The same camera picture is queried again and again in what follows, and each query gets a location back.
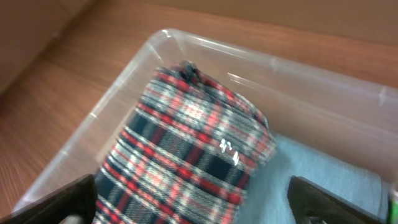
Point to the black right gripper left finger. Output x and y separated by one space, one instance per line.
78 198

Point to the folded blue cloth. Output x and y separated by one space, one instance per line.
267 202

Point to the plaid flannel cloth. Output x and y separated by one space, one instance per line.
186 155

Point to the clear plastic storage box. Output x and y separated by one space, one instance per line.
352 120

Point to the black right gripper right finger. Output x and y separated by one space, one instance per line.
311 203

